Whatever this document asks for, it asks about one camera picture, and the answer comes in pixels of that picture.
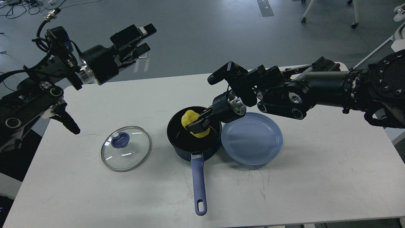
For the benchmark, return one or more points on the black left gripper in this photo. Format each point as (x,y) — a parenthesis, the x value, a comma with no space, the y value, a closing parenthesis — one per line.
(99,64)

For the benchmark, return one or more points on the black box at left edge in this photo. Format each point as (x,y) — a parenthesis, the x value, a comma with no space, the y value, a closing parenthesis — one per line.
(15,163)

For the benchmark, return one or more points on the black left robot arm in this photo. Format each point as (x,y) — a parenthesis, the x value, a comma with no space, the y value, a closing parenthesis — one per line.
(38,96)

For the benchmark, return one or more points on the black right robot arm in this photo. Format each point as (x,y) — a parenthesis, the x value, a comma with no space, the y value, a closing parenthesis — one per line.
(378,91)

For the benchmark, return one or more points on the blue round plate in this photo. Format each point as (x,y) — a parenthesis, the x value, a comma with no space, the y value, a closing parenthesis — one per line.
(253,140)

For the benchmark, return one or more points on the glass pot lid blue knob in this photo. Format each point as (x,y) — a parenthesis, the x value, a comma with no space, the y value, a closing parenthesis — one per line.
(125,148)

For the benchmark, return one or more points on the yellow potato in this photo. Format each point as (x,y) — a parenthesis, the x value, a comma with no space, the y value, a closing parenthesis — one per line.
(188,118)

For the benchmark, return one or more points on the dark blue saucepan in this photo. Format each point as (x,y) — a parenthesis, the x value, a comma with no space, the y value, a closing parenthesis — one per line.
(195,150)

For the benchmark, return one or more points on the white furniture at right edge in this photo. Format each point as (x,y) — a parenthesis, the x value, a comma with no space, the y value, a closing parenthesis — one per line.
(397,40)

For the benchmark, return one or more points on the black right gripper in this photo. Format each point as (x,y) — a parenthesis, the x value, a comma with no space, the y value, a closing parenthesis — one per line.
(226,108)

